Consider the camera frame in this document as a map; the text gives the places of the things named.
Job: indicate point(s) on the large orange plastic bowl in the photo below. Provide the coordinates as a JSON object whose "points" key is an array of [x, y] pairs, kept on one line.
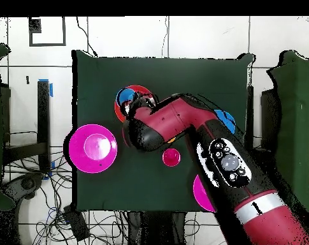
{"points": [[118, 112]]}

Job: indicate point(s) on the blue plastic cup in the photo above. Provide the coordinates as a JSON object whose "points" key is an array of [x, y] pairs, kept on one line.
{"points": [[126, 95]]}

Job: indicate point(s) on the large pink plastic bowl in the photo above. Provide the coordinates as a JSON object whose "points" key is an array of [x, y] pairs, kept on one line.
{"points": [[201, 196], [93, 148]]}

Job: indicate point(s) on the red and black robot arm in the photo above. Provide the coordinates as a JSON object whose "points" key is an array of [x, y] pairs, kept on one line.
{"points": [[174, 117]]}

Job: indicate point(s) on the red plastic cup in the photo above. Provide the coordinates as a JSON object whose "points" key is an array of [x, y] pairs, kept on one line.
{"points": [[171, 157]]}

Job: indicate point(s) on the dark green tablecloth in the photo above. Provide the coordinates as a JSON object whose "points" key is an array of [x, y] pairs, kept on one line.
{"points": [[156, 74]]}

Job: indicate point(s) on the blue plastic bowl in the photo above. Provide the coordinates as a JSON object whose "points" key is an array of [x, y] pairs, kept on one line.
{"points": [[228, 120]]}

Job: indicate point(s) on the black metal stand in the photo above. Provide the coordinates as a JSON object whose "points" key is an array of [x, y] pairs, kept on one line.
{"points": [[43, 114], [250, 107]]}

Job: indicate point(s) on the black power strip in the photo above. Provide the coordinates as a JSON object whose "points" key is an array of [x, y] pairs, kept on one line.
{"points": [[76, 224]]}

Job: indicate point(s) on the grey office chair base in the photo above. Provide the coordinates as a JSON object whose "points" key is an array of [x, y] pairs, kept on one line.
{"points": [[26, 183]]}

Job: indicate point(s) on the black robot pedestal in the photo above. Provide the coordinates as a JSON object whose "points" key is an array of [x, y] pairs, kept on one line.
{"points": [[156, 229]]}

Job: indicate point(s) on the black square floor frame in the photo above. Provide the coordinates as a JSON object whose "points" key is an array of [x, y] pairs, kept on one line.
{"points": [[35, 25]]}

